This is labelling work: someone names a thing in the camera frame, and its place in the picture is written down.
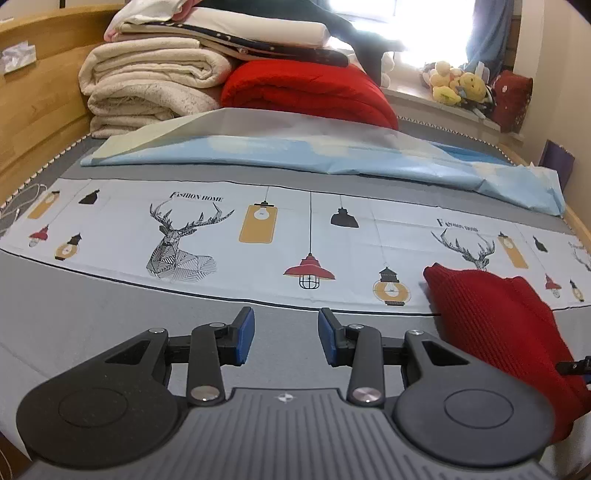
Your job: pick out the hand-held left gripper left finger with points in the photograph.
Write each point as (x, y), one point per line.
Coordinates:
(247, 332)

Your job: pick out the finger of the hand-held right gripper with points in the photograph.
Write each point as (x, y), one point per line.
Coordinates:
(575, 367)

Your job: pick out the white window sill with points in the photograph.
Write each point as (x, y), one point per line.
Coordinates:
(415, 99)

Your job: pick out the white folded cloth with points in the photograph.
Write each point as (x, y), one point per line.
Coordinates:
(152, 9)

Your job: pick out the red knit sweater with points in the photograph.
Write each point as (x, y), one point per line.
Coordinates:
(498, 323)

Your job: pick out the pale plush toy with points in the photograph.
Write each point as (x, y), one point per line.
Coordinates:
(442, 69)

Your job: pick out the light blue sheet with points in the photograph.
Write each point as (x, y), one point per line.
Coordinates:
(277, 152)

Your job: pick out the purple bag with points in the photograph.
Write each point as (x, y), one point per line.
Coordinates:
(558, 161)

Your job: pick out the dark red patterned bag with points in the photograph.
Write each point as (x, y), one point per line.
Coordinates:
(510, 101)

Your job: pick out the yellow plush toy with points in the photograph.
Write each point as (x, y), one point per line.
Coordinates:
(472, 84)

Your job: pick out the cream folded blanket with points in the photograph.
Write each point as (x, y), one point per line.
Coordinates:
(138, 78)

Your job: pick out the green-yellow plush toy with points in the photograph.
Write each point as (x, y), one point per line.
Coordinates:
(444, 95)

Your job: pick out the navy dotted trim quilt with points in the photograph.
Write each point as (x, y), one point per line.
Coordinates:
(295, 55)

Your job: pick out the dark navy garment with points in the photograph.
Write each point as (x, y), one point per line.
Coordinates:
(364, 46)

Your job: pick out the blue curtain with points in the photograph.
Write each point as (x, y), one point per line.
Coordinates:
(494, 37)

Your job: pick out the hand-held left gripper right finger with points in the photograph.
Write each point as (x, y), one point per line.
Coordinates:
(328, 337)

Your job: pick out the pink cloth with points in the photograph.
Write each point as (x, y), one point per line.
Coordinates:
(111, 33)

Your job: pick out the white folded blanket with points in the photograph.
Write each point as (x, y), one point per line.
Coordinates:
(277, 30)

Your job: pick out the red folded blanket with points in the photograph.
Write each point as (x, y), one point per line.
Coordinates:
(300, 92)

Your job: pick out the clear plastic packet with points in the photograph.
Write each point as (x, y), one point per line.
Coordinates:
(18, 57)

